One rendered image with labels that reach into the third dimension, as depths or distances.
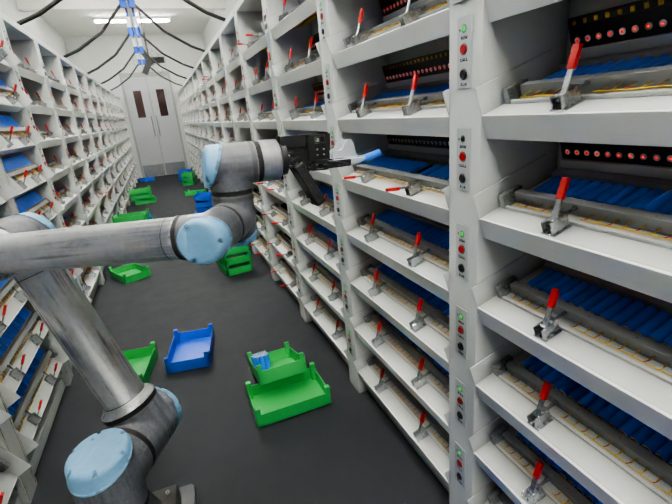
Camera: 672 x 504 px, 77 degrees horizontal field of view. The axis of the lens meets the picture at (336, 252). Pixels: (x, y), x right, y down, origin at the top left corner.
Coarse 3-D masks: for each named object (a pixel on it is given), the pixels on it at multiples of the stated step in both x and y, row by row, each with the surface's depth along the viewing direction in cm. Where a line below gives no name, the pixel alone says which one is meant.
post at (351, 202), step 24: (336, 0) 129; (360, 0) 132; (336, 24) 131; (336, 72) 135; (360, 72) 138; (336, 96) 137; (336, 120) 140; (360, 144) 145; (384, 144) 148; (336, 168) 148; (336, 216) 158; (360, 384) 173
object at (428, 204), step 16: (368, 192) 130; (384, 192) 119; (400, 192) 112; (432, 192) 104; (448, 192) 91; (400, 208) 114; (416, 208) 106; (432, 208) 98; (448, 208) 92; (448, 224) 95
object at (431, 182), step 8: (360, 168) 141; (368, 168) 135; (376, 168) 132; (384, 168) 128; (384, 176) 126; (392, 176) 122; (400, 176) 118; (408, 176) 114; (416, 176) 111; (424, 176) 109; (424, 184) 108; (432, 184) 104; (440, 184) 101; (448, 184) 98
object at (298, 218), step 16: (272, 0) 186; (288, 0) 189; (288, 32) 192; (304, 32) 195; (272, 48) 192; (288, 48) 194; (304, 48) 197; (272, 80) 202; (304, 80) 201; (288, 96) 200; (304, 96) 203; (288, 176) 210; (304, 256) 225; (304, 288) 230; (304, 320) 239
